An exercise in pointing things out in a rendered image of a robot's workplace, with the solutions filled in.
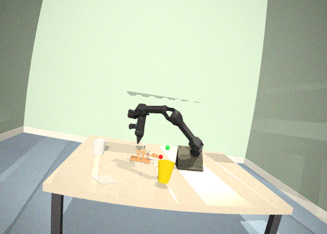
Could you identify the white cup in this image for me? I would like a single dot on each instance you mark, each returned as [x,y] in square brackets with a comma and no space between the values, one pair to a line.
[98,146]

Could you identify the yellow cup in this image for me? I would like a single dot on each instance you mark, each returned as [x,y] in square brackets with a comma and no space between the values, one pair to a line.
[165,169]

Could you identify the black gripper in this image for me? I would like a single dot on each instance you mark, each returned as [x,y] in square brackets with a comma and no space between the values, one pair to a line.
[139,132]

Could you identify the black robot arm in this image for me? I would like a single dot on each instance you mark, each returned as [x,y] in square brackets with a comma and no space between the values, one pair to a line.
[142,110]

